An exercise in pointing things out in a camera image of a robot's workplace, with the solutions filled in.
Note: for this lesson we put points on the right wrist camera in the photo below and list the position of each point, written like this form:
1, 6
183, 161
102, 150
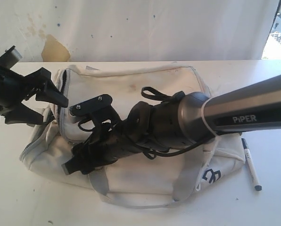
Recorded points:
84, 109

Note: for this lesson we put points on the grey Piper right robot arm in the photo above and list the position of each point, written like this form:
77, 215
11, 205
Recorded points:
177, 124

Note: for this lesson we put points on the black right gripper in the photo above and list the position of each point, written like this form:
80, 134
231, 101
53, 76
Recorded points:
107, 143

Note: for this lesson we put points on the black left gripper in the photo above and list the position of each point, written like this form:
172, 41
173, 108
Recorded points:
14, 88

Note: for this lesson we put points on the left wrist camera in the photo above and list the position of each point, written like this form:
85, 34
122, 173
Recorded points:
10, 58

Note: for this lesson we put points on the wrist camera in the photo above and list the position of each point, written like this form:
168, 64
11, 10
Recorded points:
10, 58
84, 109

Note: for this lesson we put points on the white canvas duffel bag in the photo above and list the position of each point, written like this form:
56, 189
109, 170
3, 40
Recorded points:
177, 177

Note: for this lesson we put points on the white marker with black cap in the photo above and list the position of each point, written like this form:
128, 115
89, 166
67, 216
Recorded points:
253, 175

